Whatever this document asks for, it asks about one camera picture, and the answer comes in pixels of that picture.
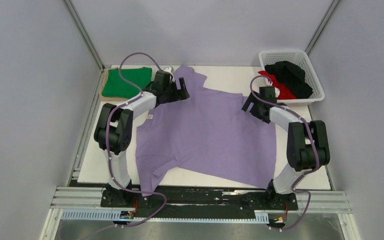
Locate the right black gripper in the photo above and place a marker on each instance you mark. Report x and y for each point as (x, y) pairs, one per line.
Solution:
(252, 98)

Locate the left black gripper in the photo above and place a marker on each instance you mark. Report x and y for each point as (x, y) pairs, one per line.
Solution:
(179, 94)

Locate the purple t shirt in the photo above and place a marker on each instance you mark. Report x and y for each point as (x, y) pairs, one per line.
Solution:
(208, 133)

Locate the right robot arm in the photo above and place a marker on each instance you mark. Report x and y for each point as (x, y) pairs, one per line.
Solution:
(307, 147)

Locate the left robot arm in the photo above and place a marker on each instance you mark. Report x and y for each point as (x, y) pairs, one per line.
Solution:
(114, 129)

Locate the red t shirt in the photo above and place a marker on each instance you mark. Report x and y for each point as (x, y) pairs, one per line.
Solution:
(285, 92)

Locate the black t shirt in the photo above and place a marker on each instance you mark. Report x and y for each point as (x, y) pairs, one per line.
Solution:
(292, 76)

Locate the white plastic basket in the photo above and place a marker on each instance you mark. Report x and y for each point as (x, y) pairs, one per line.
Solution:
(301, 59)

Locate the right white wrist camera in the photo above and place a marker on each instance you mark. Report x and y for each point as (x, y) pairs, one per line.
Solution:
(273, 86)

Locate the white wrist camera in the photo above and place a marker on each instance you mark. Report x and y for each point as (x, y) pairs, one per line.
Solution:
(170, 70)
(273, 86)

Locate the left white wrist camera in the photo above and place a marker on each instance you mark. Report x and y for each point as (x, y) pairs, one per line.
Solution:
(170, 70)

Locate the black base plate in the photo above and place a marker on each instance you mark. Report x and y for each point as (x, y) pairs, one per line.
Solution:
(215, 202)

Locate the right corner metal post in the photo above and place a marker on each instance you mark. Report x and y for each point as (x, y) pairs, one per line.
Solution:
(322, 25)

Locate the corner metal post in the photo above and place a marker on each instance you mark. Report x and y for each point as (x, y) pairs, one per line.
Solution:
(69, 5)
(322, 25)

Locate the white slotted cable duct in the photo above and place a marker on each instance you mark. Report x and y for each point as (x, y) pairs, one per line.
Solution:
(123, 216)

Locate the left corner metal post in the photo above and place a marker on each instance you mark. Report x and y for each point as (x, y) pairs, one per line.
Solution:
(69, 5)

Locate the aluminium frame rail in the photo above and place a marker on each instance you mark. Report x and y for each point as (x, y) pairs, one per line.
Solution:
(89, 198)

